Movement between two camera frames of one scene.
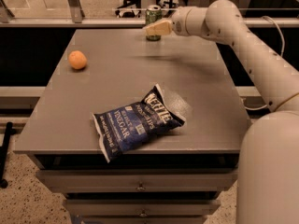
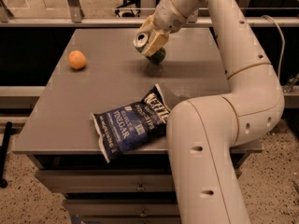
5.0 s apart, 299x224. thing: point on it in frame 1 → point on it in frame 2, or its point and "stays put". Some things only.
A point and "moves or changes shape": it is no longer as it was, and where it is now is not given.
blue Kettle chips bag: [124, 128] stays put
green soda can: [153, 15] moves or changes shape
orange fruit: [77, 60] stays put
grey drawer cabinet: [175, 177] stays put
